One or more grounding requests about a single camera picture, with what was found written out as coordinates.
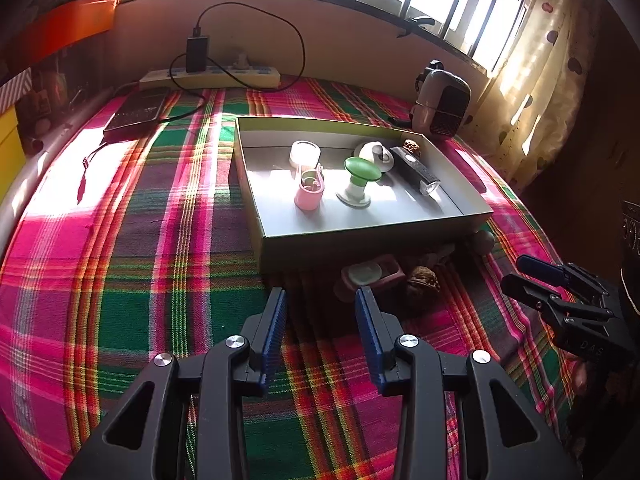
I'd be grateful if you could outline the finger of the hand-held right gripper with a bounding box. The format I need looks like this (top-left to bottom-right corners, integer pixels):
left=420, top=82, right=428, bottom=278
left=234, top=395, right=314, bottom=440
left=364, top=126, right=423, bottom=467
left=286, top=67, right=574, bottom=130
left=501, top=274, right=615, bottom=322
left=516, top=254, right=608, bottom=297

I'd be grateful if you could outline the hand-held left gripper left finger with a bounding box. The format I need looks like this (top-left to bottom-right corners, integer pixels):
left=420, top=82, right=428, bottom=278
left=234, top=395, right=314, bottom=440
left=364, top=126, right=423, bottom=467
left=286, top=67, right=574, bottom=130
left=62, top=286, right=290, bottom=480

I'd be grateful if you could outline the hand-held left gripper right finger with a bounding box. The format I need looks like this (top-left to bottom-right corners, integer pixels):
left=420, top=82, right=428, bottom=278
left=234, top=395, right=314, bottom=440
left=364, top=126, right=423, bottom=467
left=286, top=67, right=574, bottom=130
left=354, top=286, right=583, bottom=480

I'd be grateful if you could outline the pink dish with white lid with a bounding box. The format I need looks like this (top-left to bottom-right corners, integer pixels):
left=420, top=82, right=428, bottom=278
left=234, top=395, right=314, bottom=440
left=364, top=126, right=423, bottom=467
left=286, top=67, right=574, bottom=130
left=341, top=255, right=407, bottom=301

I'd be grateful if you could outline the shallow cardboard box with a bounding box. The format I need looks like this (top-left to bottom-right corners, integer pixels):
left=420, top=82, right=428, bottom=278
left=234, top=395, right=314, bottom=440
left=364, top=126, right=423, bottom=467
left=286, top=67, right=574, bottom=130
left=227, top=115, right=496, bottom=275

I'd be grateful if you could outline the pink cup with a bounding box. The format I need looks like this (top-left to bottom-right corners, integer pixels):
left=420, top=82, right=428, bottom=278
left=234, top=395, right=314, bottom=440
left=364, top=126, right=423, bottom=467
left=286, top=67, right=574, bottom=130
left=293, top=164, right=326, bottom=212

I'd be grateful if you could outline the black flashlight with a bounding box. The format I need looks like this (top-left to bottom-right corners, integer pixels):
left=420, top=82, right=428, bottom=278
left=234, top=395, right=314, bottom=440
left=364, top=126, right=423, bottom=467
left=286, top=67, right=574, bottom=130
left=389, top=146, right=442, bottom=198

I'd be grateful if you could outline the green-topped white massager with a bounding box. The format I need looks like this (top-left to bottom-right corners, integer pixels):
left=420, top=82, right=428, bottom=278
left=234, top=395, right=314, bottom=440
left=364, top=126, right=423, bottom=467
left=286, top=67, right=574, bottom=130
left=335, top=156, right=383, bottom=209

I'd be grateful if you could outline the white round face toy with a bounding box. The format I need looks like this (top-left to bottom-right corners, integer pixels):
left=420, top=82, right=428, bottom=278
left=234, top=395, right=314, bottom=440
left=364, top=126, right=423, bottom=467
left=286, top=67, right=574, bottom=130
left=353, top=141, right=396, bottom=168

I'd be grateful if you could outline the white ball on dark base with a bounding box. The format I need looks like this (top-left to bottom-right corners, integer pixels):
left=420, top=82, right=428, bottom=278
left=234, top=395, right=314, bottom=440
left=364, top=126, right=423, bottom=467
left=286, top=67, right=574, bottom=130
left=467, top=230, right=496, bottom=256

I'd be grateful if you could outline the plaid blanket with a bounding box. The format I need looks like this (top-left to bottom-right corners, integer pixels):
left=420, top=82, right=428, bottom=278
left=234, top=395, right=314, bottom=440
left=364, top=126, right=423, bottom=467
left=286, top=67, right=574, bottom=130
left=0, top=77, right=581, bottom=480

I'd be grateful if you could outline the spotted curtain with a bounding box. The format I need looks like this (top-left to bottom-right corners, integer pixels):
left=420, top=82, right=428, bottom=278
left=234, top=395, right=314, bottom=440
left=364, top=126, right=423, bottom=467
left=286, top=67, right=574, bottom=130
left=480, top=0, right=601, bottom=196

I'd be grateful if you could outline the small white jar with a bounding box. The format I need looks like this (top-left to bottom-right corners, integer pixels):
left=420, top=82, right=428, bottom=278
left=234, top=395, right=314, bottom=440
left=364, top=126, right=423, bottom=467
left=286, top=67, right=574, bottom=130
left=289, top=140, right=322, bottom=167

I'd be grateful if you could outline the small space heater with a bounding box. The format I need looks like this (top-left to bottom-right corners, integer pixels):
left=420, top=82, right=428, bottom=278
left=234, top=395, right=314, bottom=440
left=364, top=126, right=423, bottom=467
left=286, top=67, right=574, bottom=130
left=409, top=60, right=473, bottom=142

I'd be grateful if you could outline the white power strip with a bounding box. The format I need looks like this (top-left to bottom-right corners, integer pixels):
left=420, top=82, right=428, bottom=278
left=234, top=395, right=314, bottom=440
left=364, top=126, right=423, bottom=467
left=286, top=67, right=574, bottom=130
left=139, top=62, right=282, bottom=91

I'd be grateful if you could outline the dark phone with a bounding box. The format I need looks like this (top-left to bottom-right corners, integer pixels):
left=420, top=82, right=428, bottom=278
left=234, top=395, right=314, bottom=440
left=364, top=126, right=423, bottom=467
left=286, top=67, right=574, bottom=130
left=102, top=86, right=172, bottom=137

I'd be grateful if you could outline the black charger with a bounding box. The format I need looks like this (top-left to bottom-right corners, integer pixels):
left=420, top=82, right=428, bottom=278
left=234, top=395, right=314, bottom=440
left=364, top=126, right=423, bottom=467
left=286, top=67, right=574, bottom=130
left=185, top=35, right=210, bottom=74

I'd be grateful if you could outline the yellow box with striped lid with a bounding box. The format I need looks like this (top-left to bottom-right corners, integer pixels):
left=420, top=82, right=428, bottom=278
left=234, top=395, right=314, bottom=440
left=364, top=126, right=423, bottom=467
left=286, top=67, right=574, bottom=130
left=0, top=67, right=33, bottom=206

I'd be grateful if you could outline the window handle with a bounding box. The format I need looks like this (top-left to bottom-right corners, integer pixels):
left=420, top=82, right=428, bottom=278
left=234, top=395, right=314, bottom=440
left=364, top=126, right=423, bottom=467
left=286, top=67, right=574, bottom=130
left=397, top=16, right=437, bottom=38

